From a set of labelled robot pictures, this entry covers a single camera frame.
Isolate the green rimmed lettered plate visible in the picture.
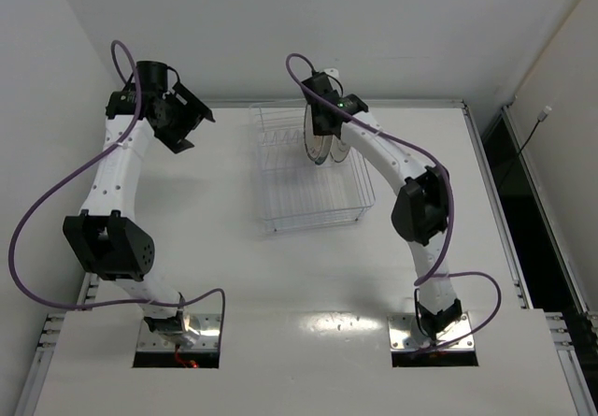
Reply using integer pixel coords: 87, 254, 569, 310
307, 137, 332, 165

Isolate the orange sunburst plate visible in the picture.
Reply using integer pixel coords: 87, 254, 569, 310
304, 105, 332, 161

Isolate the white plate with dark rim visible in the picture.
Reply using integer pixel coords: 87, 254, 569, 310
329, 135, 351, 164

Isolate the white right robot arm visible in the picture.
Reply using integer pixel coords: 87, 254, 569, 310
302, 71, 462, 341

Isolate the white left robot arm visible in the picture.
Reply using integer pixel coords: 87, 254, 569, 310
63, 61, 213, 349

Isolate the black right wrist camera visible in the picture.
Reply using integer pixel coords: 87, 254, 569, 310
337, 93, 369, 115

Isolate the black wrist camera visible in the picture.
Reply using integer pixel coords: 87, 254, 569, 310
337, 93, 369, 115
106, 90, 142, 120

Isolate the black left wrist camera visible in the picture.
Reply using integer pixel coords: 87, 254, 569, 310
106, 90, 142, 120

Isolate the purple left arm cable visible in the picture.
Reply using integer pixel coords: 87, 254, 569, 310
7, 39, 227, 313

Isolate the white wire dish rack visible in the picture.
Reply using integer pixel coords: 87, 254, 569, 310
249, 100, 376, 234

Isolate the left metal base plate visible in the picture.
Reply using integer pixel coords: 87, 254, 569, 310
136, 313, 221, 353

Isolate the metal base plate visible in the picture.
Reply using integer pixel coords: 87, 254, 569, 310
388, 312, 475, 352
136, 313, 221, 353

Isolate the black cable with white plug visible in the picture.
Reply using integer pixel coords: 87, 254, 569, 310
516, 105, 552, 156

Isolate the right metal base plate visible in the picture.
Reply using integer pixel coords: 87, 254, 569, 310
388, 312, 475, 352

